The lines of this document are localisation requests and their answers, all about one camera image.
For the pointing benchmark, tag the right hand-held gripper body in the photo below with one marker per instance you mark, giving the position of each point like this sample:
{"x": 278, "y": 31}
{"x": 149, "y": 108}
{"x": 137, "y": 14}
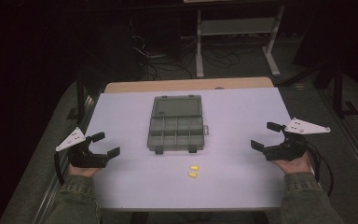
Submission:
{"x": 287, "y": 151}

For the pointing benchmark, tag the light wooden table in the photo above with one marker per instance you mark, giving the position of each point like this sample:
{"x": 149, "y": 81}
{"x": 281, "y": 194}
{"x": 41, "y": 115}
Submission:
{"x": 167, "y": 85}

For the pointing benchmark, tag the person's left hand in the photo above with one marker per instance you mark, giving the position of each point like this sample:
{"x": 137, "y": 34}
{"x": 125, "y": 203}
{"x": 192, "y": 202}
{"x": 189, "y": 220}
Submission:
{"x": 82, "y": 172}

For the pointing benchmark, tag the small yellow earplug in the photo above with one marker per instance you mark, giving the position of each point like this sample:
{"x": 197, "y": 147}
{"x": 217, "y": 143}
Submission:
{"x": 194, "y": 168}
{"x": 192, "y": 175}

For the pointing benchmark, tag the white metal desk frame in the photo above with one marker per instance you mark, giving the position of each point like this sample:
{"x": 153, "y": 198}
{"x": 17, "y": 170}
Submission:
{"x": 236, "y": 26}

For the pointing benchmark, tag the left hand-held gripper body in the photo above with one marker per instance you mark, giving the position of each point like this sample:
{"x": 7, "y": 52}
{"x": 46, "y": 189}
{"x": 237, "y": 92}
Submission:
{"x": 84, "y": 158}

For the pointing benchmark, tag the grey plastic compartment organizer box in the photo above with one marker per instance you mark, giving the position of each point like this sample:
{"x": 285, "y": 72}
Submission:
{"x": 176, "y": 124}

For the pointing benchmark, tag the black metal stand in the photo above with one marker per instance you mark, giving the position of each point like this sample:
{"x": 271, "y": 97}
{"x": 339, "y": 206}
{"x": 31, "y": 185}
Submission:
{"x": 338, "y": 90}
{"x": 80, "y": 93}

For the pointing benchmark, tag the person's right hand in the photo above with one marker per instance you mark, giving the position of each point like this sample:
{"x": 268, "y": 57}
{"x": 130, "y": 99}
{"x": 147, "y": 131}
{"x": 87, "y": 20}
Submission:
{"x": 295, "y": 166}

